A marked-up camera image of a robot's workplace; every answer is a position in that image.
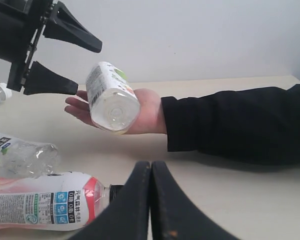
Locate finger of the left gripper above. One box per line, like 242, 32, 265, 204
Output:
23, 61, 78, 95
43, 1, 103, 53

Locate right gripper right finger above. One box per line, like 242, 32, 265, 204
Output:
149, 161, 237, 240

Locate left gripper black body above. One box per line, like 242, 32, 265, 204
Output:
0, 0, 59, 92

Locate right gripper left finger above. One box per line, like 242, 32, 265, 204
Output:
71, 161, 151, 240

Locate pink label black-cap bottle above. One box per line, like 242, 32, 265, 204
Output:
0, 171, 122, 232

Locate square white label bottle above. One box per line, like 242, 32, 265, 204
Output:
85, 61, 140, 134

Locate Suntory jasmine oolong bottle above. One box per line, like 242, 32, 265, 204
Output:
0, 133, 61, 178

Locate black sleeved forearm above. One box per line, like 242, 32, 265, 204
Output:
161, 84, 300, 166

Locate person's open hand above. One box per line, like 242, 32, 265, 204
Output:
64, 88, 167, 135

